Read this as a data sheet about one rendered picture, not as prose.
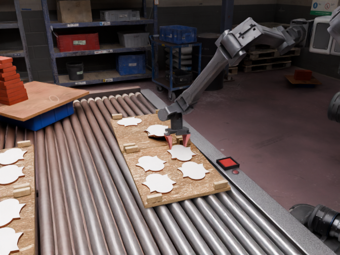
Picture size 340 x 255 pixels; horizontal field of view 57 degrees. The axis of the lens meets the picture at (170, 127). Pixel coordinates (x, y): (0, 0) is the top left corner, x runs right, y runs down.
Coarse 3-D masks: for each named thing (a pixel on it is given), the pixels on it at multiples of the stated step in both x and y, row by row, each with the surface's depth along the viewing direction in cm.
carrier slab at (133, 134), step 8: (112, 120) 181; (144, 120) 181; (152, 120) 181; (160, 120) 181; (168, 120) 181; (120, 128) 172; (128, 128) 172; (136, 128) 172; (144, 128) 172; (120, 136) 163; (128, 136) 163; (136, 136) 163; (144, 136) 163; (176, 136) 163; (120, 144) 155; (136, 144) 155; (144, 144) 155; (152, 144) 155; (160, 144) 155
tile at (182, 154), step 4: (172, 148) 148; (176, 148) 148; (180, 148) 148; (184, 148) 148; (188, 148) 148; (168, 152) 145; (172, 152) 144; (176, 152) 144; (180, 152) 145; (184, 152) 145; (188, 152) 145; (192, 152) 145; (172, 156) 141; (176, 156) 141; (180, 156) 142; (184, 156) 142; (188, 156) 142; (180, 160) 139; (184, 160) 139; (188, 160) 140
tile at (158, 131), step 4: (148, 128) 164; (152, 128) 164; (156, 128) 164; (160, 128) 164; (164, 128) 164; (148, 132) 161; (152, 132) 159; (156, 132) 159; (160, 132) 159; (164, 132) 159; (156, 136) 156; (160, 136) 156
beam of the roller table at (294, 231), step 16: (144, 96) 229; (192, 128) 177; (208, 144) 159; (208, 160) 147; (224, 176) 135; (240, 176) 133; (240, 192) 125; (256, 192) 122; (256, 208) 116; (272, 208) 114; (272, 224) 108; (288, 224) 106; (288, 240) 102; (304, 240) 99; (320, 240) 99
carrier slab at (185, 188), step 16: (176, 144) 155; (192, 144) 155; (128, 160) 140; (176, 160) 140; (192, 160) 140; (144, 176) 129; (176, 176) 129; (208, 176) 129; (144, 192) 119; (176, 192) 119; (192, 192) 119; (208, 192) 120
